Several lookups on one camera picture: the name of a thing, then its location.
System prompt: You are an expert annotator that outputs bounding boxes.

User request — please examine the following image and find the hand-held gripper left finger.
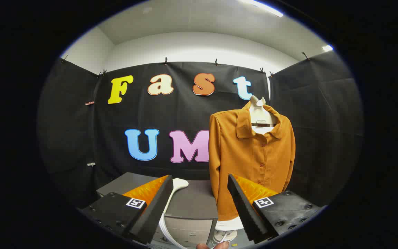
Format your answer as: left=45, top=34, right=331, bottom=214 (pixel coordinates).
left=82, top=175, right=174, bottom=245

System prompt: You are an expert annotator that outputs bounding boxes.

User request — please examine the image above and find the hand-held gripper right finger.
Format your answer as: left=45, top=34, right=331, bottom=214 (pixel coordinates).
left=227, top=174, right=322, bottom=242

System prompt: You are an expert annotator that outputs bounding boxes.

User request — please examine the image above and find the white garment steamer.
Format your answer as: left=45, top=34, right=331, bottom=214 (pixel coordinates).
left=157, top=178, right=190, bottom=249

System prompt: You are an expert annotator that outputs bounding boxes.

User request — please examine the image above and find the orange button-up shirt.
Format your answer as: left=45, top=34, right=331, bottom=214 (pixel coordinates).
left=208, top=100, right=296, bottom=222

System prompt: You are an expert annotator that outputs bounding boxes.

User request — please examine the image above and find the white clothes hanger stand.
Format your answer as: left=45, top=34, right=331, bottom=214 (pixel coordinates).
left=214, top=95, right=279, bottom=243

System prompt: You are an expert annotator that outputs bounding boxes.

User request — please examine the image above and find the grey cabinet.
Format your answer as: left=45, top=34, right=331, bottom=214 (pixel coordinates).
left=96, top=172, right=219, bottom=248

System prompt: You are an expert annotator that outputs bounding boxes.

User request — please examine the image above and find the long ceiling light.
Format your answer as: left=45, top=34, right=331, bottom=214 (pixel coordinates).
left=243, top=0, right=284, bottom=17

